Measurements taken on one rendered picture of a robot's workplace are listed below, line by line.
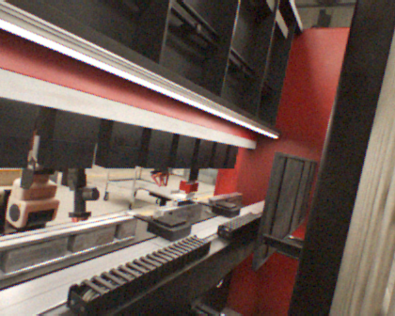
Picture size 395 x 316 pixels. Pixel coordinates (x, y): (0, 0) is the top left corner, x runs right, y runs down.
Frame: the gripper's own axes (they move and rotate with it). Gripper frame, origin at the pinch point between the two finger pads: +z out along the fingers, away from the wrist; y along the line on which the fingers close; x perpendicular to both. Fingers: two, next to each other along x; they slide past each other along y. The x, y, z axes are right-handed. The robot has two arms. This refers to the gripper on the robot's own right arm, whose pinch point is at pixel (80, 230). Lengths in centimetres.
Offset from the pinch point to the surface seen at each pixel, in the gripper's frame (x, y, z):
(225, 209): 38, 60, -8
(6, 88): -54, 56, -44
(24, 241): -44, 43, -7
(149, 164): 0, 47, -29
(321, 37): 130, 96, -124
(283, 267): 132, 57, 45
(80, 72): -36, 57, -53
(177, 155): 19, 47, -34
